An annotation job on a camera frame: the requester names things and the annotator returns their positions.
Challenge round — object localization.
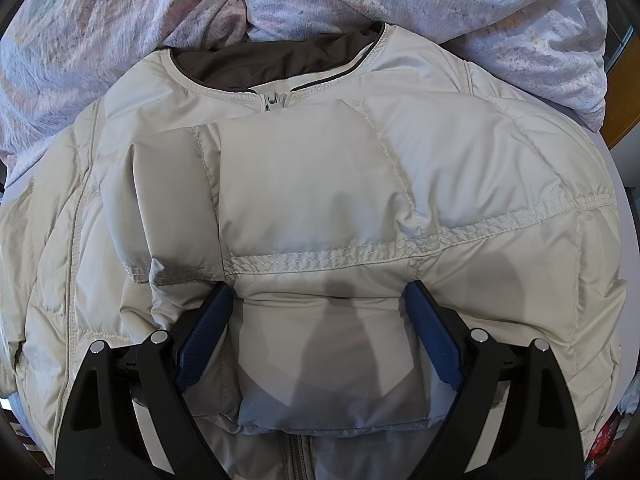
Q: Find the cream puffer jacket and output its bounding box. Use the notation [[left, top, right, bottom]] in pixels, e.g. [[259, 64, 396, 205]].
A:
[[0, 22, 628, 480]]

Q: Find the lilac printed quilt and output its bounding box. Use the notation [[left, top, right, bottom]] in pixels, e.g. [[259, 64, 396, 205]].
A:
[[0, 0, 608, 196]]

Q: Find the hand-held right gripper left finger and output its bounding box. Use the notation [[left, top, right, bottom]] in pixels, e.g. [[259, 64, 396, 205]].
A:
[[52, 282, 236, 480]]

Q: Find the wooden cabinet with glass doors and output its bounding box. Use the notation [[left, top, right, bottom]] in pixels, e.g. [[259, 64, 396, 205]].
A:
[[600, 20, 640, 153]]

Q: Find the colourful clutter pile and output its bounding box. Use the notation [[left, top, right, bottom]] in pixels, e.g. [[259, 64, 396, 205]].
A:
[[585, 400, 626, 476]]

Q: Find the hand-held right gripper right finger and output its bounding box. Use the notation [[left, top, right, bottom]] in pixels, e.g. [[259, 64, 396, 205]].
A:
[[400, 280, 601, 480]]

